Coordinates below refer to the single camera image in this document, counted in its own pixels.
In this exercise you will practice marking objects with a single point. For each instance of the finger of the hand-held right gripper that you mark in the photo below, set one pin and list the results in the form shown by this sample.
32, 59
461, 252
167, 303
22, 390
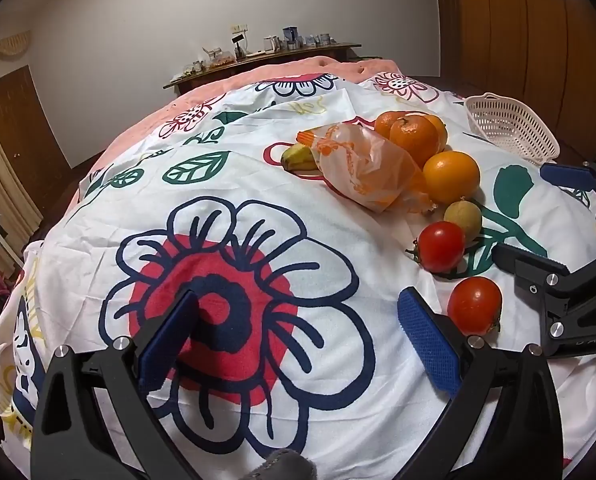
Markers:
568, 176
528, 265

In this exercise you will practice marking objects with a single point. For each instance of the wooden door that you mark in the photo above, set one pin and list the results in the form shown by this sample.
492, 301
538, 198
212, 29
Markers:
22, 130

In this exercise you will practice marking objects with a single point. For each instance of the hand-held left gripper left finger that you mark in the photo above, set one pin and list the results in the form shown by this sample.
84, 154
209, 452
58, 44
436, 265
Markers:
170, 340

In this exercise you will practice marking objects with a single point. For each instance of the pink blanket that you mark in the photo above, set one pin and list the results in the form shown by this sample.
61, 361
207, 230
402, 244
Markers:
212, 90

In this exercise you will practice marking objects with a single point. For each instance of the mandarin orange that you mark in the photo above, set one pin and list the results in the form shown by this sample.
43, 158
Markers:
387, 122
413, 140
440, 132

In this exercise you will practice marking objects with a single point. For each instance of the blue pitcher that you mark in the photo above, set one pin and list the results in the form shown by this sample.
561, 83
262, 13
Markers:
290, 37

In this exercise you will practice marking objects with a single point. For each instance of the orange printed plastic bag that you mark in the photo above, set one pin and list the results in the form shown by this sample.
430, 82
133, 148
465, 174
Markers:
363, 170

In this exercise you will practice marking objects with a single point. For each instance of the floral printed quilt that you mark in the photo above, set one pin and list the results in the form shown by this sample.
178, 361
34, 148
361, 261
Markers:
328, 280

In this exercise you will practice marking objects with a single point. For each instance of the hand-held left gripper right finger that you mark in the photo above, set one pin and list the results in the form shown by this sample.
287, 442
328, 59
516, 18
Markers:
428, 345

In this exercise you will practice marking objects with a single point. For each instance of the black tag stand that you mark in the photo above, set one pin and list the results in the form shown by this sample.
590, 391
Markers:
236, 46

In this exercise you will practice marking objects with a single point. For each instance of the large smooth orange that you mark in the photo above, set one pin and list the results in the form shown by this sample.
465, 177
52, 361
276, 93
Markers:
452, 176

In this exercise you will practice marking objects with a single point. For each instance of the white wall socket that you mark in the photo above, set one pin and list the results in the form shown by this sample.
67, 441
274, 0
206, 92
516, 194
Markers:
239, 28

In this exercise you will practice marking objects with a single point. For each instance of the yellow banana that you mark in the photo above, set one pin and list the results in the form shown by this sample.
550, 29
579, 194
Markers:
298, 156

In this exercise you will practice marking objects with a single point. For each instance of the white plastic basket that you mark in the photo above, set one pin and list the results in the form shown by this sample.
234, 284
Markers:
513, 125

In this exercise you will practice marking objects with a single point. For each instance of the wooden wardrobe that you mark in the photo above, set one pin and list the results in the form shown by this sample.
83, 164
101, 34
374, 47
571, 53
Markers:
528, 20

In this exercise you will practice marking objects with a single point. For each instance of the small yellow-green fruit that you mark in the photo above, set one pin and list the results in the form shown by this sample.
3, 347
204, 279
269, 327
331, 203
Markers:
464, 220

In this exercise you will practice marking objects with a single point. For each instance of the wooden sideboard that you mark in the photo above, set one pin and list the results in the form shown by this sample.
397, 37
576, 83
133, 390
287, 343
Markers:
258, 66

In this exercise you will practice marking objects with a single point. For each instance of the red tomato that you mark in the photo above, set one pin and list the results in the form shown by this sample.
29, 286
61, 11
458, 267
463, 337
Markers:
474, 305
443, 246

